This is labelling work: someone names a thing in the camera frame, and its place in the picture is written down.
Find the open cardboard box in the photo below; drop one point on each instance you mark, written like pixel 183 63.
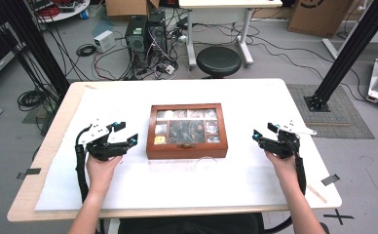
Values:
pixel 125 7

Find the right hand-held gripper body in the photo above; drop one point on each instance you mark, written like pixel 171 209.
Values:
pixel 286 144

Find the black tape strip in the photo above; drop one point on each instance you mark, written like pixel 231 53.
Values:
pixel 29 173
pixel 330 179

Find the small white box device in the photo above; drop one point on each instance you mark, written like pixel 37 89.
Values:
pixel 104 40

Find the yellow packet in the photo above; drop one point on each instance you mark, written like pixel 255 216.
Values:
pixel 160 140

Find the large cardboard box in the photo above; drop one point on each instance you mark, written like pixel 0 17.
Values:
pixel 320 19

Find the wooden tea box with glass lid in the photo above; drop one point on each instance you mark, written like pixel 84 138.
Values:
pixel 187 151

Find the black tape cross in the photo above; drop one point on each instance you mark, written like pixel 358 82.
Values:
pixel 338 216

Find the person's right hand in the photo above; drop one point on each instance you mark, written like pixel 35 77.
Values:
pixel 286 172

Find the black round stool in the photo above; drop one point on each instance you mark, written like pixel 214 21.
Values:
pixel 219 61

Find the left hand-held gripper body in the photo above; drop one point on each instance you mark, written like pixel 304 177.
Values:
pixel 96 131

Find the white desk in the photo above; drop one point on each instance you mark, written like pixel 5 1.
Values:
pixel 229 3

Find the grey floor mat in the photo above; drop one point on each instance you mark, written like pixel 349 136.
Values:
pixel 336 107

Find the pile of translucent tea bags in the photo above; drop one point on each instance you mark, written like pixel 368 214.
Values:
pixel 185 131

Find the pink patterned sachet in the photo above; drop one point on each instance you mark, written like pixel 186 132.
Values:
pixel 197 114
pixel 180 114

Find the black computer tower green sticker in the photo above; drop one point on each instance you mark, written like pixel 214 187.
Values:
pixel 135 35

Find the round white table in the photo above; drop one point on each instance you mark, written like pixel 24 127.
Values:
pixel 70 13

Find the clear plastic cup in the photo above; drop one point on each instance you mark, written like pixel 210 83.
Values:
pixel 206 165

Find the thin wooden stick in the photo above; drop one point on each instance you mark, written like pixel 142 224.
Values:
pixel 317 194

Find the person's dark clothing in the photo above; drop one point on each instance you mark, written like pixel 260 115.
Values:
pixel 190 225

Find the plain white sachet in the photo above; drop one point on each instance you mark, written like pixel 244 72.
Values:
pixel 165 114
pixel 160 129

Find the group of white green packets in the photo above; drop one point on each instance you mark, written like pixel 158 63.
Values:
pixel 212 127

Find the person's left hand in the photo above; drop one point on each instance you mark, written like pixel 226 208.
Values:
pixel 100 174

